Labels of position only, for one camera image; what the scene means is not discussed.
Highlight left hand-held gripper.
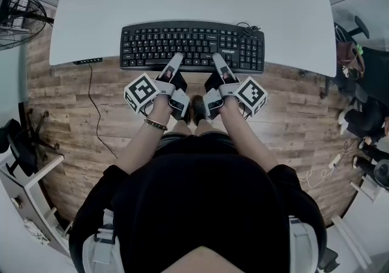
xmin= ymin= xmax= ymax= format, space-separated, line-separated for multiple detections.
xmin=123 ymin=52 xmax=191 ymax=121

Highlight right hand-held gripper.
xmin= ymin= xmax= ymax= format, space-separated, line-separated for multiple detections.
xmin=202 ymin=52 xmax=269 ymax=121

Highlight black keyboard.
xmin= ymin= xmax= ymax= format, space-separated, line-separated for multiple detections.
xmin=119 ymin=21 xmax=266 ymax=75

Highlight person's right forearm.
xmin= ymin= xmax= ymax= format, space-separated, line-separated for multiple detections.
xmin=218 ymin=97 xmax=280 ymax=177

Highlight person's left forearm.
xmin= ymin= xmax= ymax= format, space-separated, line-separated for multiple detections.
xmin=114 ymin=94 xmax=173 ymax=177

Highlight person's black right shoe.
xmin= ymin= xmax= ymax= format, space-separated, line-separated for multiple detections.
xmin=193 ymin=95 xmax=211 ymax=126

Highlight person's black shoe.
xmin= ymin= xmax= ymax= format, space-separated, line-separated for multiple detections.
xmin=181 ymin=95 xmax=193 ymax=125
xmin=193 ymin=95 xmax=211 ymax=126

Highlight person's black left shoe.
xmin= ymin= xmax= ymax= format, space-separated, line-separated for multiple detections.
xmin=181 ymin=95 xmax=193 ymax=125

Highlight person's legs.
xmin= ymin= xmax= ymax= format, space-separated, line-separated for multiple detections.
xmin=173 ymin=118 xmax=215 ymax=138

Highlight black power strip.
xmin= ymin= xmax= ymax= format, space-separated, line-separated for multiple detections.
xmin=72 ymin=57 xmax=104 ymax=65

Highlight person's black shirt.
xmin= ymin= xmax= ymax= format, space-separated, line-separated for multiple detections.
xmin=68 ymin=136 xmax=328 ymax=273

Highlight brown bag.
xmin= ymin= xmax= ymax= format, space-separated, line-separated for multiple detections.
xmin=336 ymin=41 xmax=366 ymax=80

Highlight black swivel chair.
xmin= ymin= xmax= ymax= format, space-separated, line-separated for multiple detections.
xmin=333 ymin=15 xmax=389 ymax=105

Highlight black standing fan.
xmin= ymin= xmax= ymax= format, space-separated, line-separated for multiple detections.
xmin=0 ymin=0 xmax=56 ymax=51

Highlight black office chair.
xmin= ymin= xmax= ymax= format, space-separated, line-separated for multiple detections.
xmin=0 ymin=108 xmax=65 ymax=179

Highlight white shelf unit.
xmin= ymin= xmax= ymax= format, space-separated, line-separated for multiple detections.
xmin=0 ymin=154 xmax=74 ymax=256

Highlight white side table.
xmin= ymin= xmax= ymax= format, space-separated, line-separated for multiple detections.
xmin=330 ymin=174 xmax=389 ymax=268

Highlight beaded bracelet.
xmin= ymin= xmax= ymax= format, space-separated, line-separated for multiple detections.
xmin=143 ymin=117 xmax=169 ymax=132

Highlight black keyboard cable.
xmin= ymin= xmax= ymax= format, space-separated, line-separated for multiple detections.
xmin=236 ymin=22 xmax=263 ymax=40

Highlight black power cable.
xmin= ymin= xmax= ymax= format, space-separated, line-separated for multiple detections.
xmin=87 ymin=63 xmax=119 ymax=159

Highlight white charger cable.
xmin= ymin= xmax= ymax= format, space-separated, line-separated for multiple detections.
xmin=298 ymin=140 xmax=357 ymax=189

